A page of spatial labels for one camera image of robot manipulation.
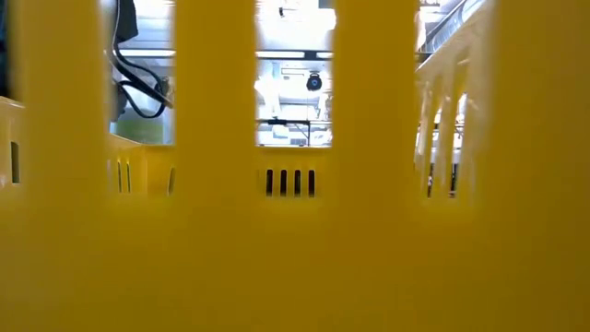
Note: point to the black round device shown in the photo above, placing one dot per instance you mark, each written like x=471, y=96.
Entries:
x=314, y=82

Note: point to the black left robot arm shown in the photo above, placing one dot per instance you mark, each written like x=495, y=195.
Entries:
x=126, y=20

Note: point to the black metal frame stand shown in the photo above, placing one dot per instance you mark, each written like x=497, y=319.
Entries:
x=276, y=122

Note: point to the yellow slotted plastic basket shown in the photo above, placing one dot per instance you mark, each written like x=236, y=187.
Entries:
x=295, y=258

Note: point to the green wipes canister white lid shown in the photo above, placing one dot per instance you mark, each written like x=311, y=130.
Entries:
x=147, y=133

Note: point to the black aluminium table frame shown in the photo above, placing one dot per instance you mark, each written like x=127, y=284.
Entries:
x=451, y=23

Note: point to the long ceiling light fixture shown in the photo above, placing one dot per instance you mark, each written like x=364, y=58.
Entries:
x=281, y=54

